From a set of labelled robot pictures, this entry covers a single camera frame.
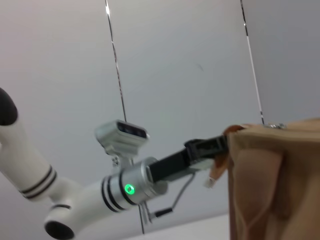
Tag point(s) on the silver metal zipper pull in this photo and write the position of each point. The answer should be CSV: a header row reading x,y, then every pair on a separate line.
x,y
275,126

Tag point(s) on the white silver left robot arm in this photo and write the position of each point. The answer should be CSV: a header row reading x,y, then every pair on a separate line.
x,y
82,193

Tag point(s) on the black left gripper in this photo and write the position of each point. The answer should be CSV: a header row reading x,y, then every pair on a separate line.
x,y
170,166

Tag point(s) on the khaki canvas food bag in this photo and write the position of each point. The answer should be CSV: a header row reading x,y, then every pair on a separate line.
x,y
275,187

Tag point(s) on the small white bag tag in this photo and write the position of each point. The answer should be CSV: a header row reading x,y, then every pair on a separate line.
x,y
209,182

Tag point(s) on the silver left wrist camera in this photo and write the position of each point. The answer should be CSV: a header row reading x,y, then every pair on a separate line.
x,y
125,136

